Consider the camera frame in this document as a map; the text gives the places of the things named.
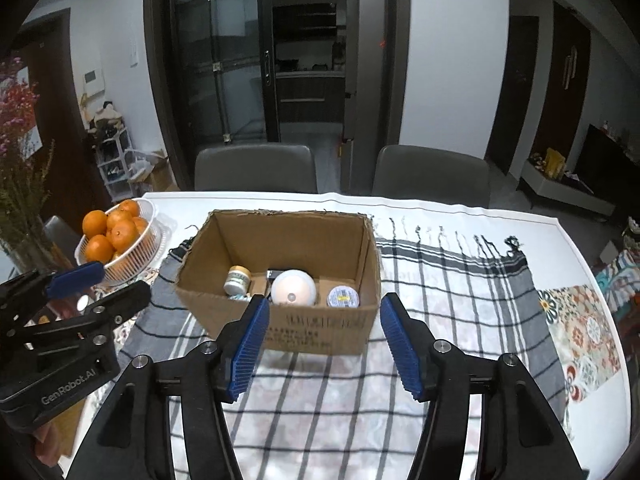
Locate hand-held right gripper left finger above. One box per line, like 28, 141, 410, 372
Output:
65, 294, 271, 480

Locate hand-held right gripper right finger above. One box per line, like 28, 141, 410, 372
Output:
379, 292, 586, 480

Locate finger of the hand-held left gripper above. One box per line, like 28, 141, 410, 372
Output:
20, 280, 152, 348
0, 260, 106, 341

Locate white jar with green label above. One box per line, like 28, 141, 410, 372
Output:
223, 266, 252, 297

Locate brown cardboard box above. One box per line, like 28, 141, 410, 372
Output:
174, 209, 382, 356

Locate beige round figure toy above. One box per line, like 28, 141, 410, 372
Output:
271, 270, 317, 307

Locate silver round device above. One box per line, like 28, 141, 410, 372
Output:
326, 284, 360, 308

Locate white plastic basket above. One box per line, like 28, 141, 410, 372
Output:
75, 197, 161, 286

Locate pile of oranges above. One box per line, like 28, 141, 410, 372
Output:
81, 199, 151, 263

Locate plaid checked cloth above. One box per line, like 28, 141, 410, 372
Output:
117, 237, 571, 480

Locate dried flowers in vase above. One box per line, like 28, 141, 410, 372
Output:
0, 57, 56, 273

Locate white storage rack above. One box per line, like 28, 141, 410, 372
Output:
92, 127, 136, 200

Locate cardboard box on floor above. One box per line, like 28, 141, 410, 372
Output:
130, 152, 175, 193

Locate grey chair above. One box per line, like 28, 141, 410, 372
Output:
371, 145, 491, 208
194, 144, 318, 193

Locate floral patterned tablecloth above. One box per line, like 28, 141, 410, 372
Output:
537, 285, 623, 403

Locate teal floral cushion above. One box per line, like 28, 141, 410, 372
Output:
595, 250, 640, 313

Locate grey television stand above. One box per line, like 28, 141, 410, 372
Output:
520, 157, 616, 220

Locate yellow bag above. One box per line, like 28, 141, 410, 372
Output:
545, 147, 566, 178

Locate dark wooden door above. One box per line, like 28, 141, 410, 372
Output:
532, 0, 592, 161
486, 15, 540, 176

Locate television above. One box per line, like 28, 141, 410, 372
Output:
577, 124, 640, 208

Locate wall intercom panel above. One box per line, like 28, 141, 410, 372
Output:
82, 65, 105, 96

